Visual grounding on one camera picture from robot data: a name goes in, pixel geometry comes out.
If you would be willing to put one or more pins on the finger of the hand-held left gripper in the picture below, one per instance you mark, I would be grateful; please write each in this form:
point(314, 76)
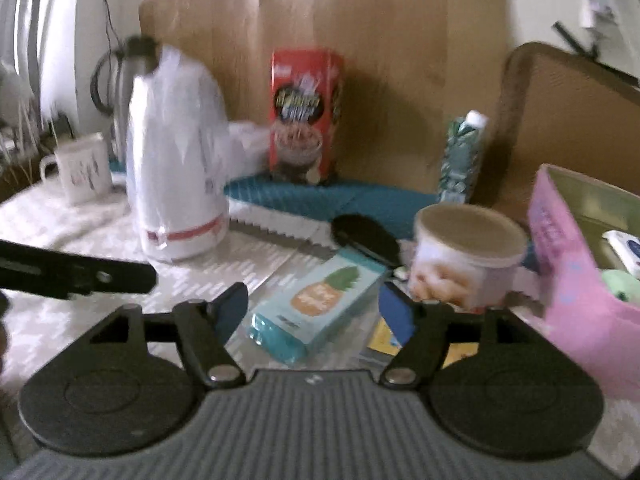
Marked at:
point(75, 272)

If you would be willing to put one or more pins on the pink cardboard box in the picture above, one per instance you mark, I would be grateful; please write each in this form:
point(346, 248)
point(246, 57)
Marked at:
point(570, 290)

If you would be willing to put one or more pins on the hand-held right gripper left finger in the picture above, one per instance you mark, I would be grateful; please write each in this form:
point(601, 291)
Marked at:
point(232, 310)

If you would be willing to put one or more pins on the white enamel mug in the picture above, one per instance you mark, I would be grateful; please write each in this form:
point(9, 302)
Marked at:
point(82, 170)

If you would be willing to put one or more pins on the light green soft cloth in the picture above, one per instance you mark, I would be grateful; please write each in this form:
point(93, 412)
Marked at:
point(622, 285)

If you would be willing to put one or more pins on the black plastic spoon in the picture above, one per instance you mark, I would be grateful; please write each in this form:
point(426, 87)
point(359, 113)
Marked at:
point(365, 240)

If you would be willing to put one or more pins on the bagged white paper cup stack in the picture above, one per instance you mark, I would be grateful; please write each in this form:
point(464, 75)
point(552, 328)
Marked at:
point(175, 170)

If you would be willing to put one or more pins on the red food box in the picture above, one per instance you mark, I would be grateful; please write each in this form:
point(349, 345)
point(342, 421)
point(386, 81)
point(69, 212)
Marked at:
point(305, 110)

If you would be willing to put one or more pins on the teal pineapple juice carton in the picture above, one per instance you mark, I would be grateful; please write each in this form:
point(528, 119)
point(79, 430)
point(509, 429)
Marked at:
point(320, 305)

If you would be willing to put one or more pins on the wooden board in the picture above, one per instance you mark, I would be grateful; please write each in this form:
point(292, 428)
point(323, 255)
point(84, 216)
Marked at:
point(390, 35)

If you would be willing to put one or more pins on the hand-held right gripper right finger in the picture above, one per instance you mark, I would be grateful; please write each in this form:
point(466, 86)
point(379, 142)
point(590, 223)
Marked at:
point(397, 312)

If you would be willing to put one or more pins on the yellow flat packet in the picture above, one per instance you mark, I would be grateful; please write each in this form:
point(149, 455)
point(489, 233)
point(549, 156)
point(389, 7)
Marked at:
point(385, 342)

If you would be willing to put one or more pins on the white blue-print packet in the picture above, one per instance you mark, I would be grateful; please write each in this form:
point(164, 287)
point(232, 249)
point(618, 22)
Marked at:
point(625, 250)

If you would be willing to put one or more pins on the stainless steel thermos jug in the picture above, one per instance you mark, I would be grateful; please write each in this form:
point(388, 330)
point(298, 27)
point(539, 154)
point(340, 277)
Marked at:
point(117, 90)

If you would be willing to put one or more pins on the teal ribbed mat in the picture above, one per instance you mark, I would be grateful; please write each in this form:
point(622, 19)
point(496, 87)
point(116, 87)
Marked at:
point(310, 202)

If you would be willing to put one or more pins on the white round food tub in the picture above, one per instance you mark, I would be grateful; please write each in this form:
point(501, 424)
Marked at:
point(465, 260)

